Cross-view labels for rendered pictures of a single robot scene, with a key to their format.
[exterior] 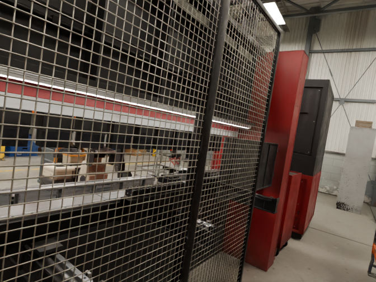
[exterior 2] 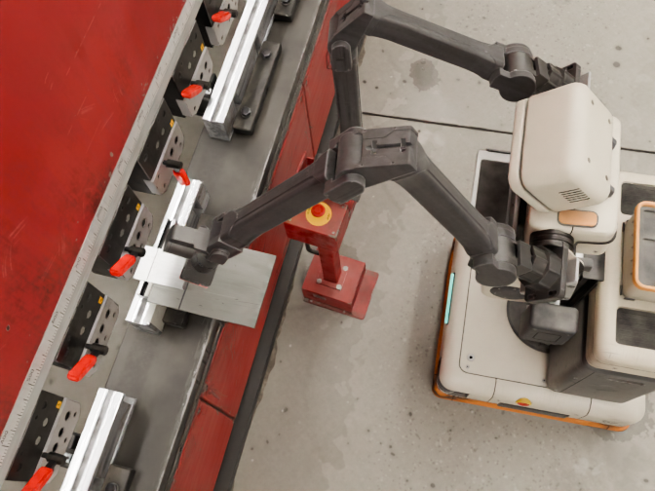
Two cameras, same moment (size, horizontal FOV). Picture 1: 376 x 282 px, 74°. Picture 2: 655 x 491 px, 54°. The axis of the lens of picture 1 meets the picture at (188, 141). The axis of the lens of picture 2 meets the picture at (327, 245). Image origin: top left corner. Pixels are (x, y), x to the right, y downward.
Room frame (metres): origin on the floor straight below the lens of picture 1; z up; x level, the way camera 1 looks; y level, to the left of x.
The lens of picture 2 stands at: (2.87, 0.25, 2.42)
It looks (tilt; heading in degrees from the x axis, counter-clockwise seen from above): 68 degrees down; 167
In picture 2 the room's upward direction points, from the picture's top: 9 degrees counter-clockwise
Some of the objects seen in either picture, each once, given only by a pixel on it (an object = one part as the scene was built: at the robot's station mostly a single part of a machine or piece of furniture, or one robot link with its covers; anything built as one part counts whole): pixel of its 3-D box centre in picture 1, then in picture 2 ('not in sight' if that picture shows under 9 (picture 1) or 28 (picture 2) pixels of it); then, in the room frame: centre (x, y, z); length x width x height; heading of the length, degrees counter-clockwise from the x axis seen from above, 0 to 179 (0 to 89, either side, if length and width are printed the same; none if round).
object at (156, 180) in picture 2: (177, 139); (145, 146); (2.06, 0.08, 1.26); 0.15 x 0.09 x 0.17; 144
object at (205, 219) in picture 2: not in sight; (193, 269); (2.21, 0.05, 0.89); 0.30 x 0.05 x 0.03; 144
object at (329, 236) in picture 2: not in sight; (321, 203); (2.09, 0.43, 0.75); 0.20 x 0.16 x 0.18; 139
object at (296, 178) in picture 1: (270, 207); not in sight; (3.21, -1.19, 0.50); 0.50 x 0.50 x 1.00; 54
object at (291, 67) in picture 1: (250, 155); not in sight; (2.89, -0.74, 1.15); 0.85 x 0.25 x 2.30; 54
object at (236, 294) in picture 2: (173, 166); (212, 279); (2.29, 0.10, 1.00); 0.26 x 0.18 x 0.01; 54
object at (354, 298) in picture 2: not in sight; (340, 283); (2.11, 0.46, 0.06); 0.25 x 0.20 x 0.12; 49
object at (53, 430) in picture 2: (214, 142); (27, 433); (2.55, -0.27, 1.26); 0.15 x 0.09 x 0.17; 144
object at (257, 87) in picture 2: not in sight; (257, 87); (1.75, 0.38, 0.89); 0.30 x 0.05 x 0.03; 144
